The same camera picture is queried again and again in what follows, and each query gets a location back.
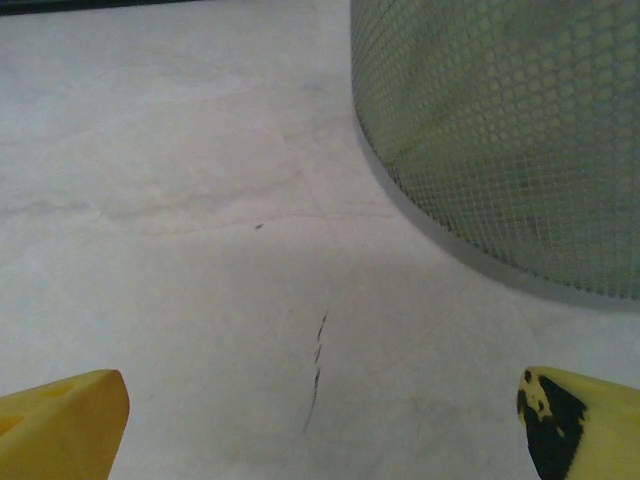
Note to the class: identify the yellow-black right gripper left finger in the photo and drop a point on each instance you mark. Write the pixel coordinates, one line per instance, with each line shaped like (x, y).
(50, 435)

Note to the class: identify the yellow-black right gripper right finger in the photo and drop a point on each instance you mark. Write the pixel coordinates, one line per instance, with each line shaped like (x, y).
(600, 435)

